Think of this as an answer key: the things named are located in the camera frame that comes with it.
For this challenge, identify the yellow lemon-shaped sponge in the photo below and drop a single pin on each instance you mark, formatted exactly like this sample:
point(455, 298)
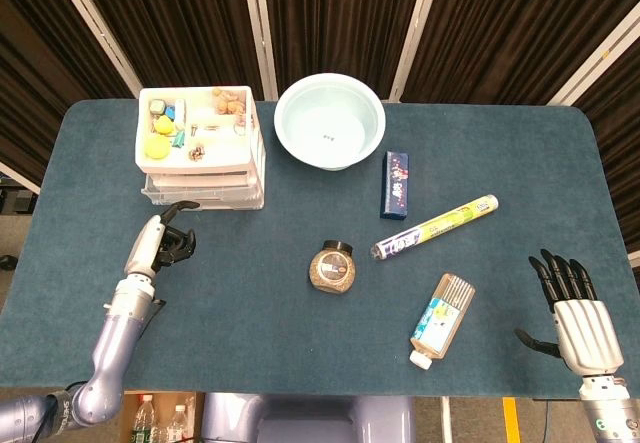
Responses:
point(163, 126)

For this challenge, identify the dark blue cardboard box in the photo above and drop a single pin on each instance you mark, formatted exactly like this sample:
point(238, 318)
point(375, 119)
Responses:
point(396, 185)

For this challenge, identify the light blue plastic basin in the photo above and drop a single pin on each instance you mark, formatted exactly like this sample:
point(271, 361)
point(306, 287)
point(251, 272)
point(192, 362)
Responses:
point(330, 123)

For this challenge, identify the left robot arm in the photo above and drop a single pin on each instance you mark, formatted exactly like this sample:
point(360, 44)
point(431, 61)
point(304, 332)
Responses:
point(112, 343)

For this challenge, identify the brown pleated curtain panel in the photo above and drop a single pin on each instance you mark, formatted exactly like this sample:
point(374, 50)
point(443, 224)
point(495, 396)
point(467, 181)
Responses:
point(510, 28)
point(40, 63)
point(175, 23)
point(345, 13)

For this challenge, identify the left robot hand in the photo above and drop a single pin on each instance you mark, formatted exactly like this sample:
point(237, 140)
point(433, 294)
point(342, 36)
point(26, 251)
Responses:
point(147, 243)

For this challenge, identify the ribbed bottle with white cap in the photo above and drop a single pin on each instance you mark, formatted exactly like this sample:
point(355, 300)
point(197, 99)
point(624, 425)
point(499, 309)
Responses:
point(440, 320)

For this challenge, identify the brown plush toy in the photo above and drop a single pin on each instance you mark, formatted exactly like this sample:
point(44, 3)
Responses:
point(227, 102)

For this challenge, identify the small metal trinket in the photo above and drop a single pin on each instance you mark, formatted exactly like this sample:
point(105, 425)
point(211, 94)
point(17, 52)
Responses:
point(197, 153)

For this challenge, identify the white plastic drawer unit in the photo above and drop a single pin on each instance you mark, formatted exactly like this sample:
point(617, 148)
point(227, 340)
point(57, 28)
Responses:
point(220, 163)

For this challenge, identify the teal plastic clip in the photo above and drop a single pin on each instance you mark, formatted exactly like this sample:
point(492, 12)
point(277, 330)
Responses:
point(178, 139)

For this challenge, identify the clear plastic water bottle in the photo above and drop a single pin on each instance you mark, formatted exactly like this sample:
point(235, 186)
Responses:
point(144, 420)
point(177, 425)

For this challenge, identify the cling film roll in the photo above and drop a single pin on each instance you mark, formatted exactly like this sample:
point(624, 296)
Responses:
point(435, 227)

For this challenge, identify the lavender robot torso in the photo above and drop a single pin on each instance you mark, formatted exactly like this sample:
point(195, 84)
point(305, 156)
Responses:
point(310, 418)

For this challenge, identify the white screen frame post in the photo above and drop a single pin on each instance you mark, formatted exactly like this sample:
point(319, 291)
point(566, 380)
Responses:
point(417, 33)
point(17, 175)
point(95, 28)
point(260, 28)
point(595, 58)

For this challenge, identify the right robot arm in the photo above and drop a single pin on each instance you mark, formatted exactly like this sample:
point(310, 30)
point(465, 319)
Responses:
point(610, 408)

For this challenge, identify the blue table cloth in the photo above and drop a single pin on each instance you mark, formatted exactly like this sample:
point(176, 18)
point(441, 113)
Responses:
point(250, 313)

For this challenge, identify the small blue plastic piece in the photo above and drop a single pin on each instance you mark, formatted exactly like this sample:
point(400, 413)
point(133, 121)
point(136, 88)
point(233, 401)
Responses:
point(171, 112)

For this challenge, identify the yellow round sponge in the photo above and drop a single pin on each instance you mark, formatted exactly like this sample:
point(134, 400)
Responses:
point(157, 148)

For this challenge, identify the seed-filled glass jar black lid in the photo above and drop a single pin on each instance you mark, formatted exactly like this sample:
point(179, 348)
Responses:
point(332, 270)

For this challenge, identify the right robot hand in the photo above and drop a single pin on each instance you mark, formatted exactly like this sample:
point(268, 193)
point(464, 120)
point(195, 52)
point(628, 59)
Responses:
point(590, 333)

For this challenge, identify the clear plastic drawer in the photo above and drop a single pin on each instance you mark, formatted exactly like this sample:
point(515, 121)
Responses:
point(225, 205)
point(200, 179)
point(200, 193)

